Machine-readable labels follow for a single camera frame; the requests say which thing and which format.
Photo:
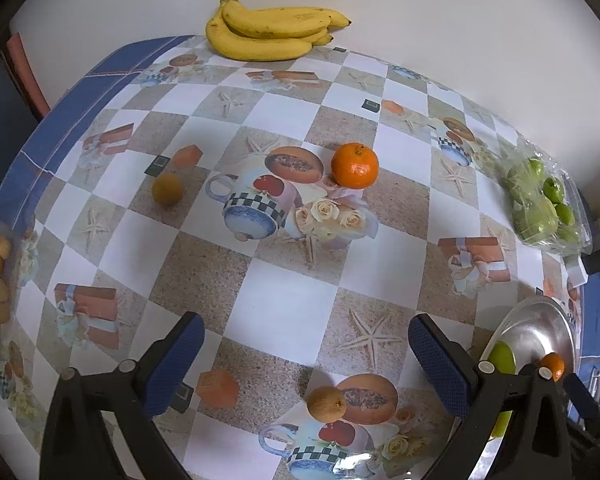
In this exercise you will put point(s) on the checkered printed tablecloth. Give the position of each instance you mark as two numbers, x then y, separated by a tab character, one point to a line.
301	283

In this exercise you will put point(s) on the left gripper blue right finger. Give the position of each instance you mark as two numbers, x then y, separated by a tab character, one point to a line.
445	363

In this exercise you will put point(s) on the yellow banana bunch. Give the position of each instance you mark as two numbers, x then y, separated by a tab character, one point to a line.
273	34

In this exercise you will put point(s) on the stainless steel bowl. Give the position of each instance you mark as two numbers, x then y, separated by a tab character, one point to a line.
535	328

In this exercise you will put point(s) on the small brown longan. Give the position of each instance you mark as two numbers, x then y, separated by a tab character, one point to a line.
167	190

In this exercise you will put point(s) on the green apple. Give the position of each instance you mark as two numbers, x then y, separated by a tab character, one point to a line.
503	359

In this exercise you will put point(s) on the orange tangerine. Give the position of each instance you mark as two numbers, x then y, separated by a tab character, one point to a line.
555	364
354	165

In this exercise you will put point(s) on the clear bag of small fruits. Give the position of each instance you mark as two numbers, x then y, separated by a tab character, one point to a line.
18	265

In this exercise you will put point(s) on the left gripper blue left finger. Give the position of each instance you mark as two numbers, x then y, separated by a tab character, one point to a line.
166	362

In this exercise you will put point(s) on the clear pack of green fruits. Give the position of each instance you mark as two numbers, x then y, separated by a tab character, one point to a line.
547	209

